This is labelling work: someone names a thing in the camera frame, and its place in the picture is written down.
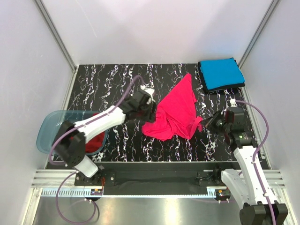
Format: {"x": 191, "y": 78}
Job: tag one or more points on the black marbled table mat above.
{"x": 97, "y": 87}

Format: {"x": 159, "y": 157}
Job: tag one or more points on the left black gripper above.
{"x": 151, "y": 116}

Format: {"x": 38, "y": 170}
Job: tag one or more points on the right aluminium frame post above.
{"x": 263, "y": 23}

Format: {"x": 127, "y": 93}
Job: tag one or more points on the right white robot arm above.
{"x": 257, "y": 202}

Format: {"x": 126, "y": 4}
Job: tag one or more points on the blue translucent plastic bin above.
{"x": 52, "y": 123}

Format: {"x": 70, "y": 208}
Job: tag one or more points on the pink t shirt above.
{"x": 176, "y": 114}

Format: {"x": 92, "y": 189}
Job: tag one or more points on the aluminium frame post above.
{"x": 263, "y": 23}
{"x": 52, "y": 28}

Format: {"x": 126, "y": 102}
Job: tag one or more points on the left aluminium frame post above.
{"x": 52, "y": 28}

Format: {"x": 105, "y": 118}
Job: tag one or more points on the dark red t shirt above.
{"x": 95, "y": 144}

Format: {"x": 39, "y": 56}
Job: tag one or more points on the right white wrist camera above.
{"x": 233, "y": 103}

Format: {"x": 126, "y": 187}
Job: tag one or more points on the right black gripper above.
{"x": 211, "y": 122}

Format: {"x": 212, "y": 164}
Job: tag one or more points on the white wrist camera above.
{"x": 148, "y": 93}
{"x": 233, "y": 103}

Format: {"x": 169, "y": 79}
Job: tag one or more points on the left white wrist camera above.
{"x": 148, "y": 93}

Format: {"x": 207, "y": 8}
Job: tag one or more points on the folded blue t shirt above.
{"x": 220, "y": 72}

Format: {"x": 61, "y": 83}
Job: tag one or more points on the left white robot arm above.
{"x": 71, "y": 138}

